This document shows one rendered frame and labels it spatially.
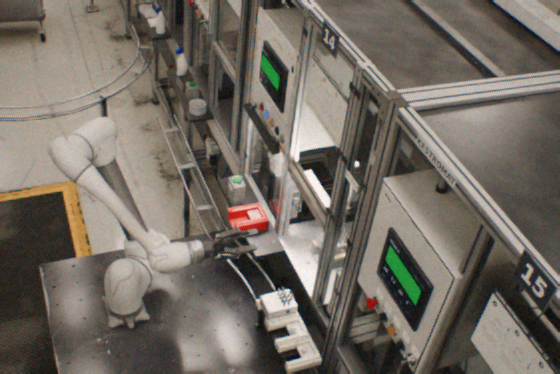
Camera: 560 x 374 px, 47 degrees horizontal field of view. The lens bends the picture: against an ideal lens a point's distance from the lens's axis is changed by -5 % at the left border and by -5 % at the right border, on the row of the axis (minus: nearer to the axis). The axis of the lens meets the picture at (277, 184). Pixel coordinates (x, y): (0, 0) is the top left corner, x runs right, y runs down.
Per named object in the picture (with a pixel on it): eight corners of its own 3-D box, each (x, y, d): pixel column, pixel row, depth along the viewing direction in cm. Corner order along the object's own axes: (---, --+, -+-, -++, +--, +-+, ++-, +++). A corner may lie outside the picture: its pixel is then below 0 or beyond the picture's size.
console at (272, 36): (245, 99, 304) (253, 7, 274) (303, 91, 313) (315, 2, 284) (279, 154, 275) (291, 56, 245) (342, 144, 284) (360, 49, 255)
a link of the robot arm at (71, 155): (79, 172, 248) (101, 153, 258) (45, 140, 247) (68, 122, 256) (69, 189, 257) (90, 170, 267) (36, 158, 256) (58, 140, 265)
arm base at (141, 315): (111, 336, 281) (110, 328, 277) (101, 298, 296) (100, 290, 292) (152, 327, 287) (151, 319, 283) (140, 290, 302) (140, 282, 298)
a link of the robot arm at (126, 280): (98, 305, 285) (94, 271, 271) (122, 279, 298) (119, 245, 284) (129, 321, 281) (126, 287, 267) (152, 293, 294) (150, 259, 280)
